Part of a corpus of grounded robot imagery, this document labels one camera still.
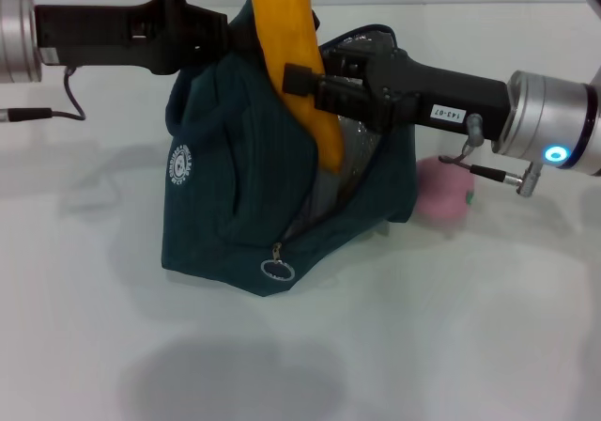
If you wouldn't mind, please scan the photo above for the right arm cable with plug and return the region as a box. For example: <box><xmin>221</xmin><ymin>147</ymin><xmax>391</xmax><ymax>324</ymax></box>
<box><xmin>439</xmin><ymin>112</ymin><xmax>544</xmax><ymax>197</ymax></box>

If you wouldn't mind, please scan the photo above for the left arm cable with plug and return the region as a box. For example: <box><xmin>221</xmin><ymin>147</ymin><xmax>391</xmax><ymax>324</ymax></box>
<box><xmin>0</xmin><ymin>65</ymin><xmax>88</xmax><ymax>124</ymax></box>

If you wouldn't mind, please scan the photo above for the arm cable with plug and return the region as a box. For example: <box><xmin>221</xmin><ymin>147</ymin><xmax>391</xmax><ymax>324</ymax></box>
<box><xmin>0</xmin><ymin>65</ymin><xmax>88</xmax><ymax>124</ymax></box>
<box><xmin>439</xmin><ymin>112</ymin><xmax>544</xmax><ymax>197</ymax></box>

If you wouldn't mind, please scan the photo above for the yellow banana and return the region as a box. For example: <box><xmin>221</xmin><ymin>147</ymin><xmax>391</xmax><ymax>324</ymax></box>
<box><xmin>248</xmin><ymin>0</ymin><xmax>347</xmax><ymax>176</ymax></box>

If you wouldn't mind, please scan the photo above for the pink toy peach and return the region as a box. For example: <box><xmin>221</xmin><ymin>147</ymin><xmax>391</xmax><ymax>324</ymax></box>
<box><xmin>415</xmin><ymin>156</ymin><xmax>476</xmax><ymax>221</ymax></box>

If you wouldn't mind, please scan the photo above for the dark teal insulated lunch bag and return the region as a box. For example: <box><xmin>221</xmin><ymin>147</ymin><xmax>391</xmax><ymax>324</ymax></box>
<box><xmin>159</xmin><ymin>0</ymin><xmax>419</xmax><ymax>298</ymax></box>

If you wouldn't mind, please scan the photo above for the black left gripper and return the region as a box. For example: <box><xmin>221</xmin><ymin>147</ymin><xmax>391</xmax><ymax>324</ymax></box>
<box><xmin>34</xmin><ymin>0</ymin><xmax>258</xmax><ymax>76</ymax></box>

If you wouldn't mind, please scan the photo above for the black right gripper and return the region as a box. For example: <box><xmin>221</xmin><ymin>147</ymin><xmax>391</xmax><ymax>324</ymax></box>
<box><xmin>283</xmin><ymin>43</ymin><xmax>512</xmax><ymax>142</ymax></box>

